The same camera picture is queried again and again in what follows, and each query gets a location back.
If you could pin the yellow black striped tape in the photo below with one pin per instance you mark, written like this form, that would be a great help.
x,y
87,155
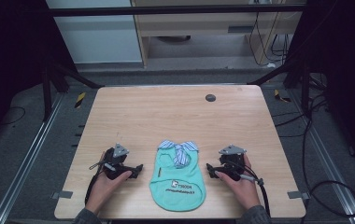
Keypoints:
x,y
281,96
80,100

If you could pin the aluminium floor rail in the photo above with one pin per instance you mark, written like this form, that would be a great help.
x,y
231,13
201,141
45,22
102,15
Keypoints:
x,y
331,168
26,158

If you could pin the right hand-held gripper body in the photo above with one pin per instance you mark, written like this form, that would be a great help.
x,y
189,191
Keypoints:
x,y
232,159

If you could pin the grey round table grommet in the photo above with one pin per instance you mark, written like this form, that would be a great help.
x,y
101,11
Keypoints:
x,y
210,98

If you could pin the black horizontal frame bar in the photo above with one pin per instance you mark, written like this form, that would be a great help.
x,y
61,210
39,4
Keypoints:
x,y
172,10

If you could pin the white cabinet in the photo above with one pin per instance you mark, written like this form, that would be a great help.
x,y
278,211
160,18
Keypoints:
x,y
97,40

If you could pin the light wooden desk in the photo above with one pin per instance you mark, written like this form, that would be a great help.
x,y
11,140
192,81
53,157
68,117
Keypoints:
x,y
197,23

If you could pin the person's left hand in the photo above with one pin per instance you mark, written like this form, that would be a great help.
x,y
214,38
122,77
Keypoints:
x,y
104,189

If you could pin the teal pet shirt striped collar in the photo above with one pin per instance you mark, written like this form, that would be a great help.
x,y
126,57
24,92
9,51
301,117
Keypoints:
x,y
177,177

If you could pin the grey metal table bracket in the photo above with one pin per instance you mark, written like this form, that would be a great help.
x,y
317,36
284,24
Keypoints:
x,y
62,194
297,195

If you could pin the black metal stand frame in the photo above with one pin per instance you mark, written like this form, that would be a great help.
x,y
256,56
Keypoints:
x,y
305,90
46,93

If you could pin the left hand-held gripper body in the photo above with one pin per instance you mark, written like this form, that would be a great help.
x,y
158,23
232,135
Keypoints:
x,y
116,161

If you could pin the person's right hand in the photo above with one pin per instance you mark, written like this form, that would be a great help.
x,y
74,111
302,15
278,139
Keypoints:
x,y
242,189

